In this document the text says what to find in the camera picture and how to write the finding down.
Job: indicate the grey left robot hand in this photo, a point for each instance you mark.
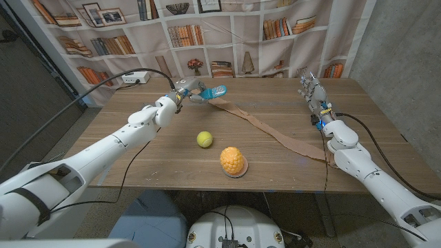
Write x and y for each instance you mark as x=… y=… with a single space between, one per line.
x=189 y=85

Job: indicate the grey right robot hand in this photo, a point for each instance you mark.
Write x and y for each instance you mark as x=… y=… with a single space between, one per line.
x=318 y=94

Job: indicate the blue plastic brush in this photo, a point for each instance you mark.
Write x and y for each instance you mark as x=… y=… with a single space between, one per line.
x=215 y=92

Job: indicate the beige nylon stocking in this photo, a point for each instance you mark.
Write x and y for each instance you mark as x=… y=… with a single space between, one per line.
x=268 y=129

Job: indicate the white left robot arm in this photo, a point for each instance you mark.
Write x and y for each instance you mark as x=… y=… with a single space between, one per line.
x=86 y=158

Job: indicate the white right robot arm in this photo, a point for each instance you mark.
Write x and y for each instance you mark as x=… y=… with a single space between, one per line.
x=386 y=186

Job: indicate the yellow tennis ball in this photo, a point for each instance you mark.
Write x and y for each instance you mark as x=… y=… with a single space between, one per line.
x=205 y=139

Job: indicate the yellow toy pineapple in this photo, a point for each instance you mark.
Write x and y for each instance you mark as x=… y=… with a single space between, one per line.
x=231 y=160

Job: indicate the white power strip box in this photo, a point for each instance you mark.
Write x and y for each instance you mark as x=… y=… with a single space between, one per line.
x=135 y=77

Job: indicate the printed bookshelf backdrop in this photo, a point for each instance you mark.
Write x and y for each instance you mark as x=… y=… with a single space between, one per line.
x=241 y=38

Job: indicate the grey table leg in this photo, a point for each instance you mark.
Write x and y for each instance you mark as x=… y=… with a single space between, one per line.
x=324 y=213

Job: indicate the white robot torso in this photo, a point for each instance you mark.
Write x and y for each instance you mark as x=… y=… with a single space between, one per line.
x=237 y=224

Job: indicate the black floor adapter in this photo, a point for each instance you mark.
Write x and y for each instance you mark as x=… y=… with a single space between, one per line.
x=299 y=241

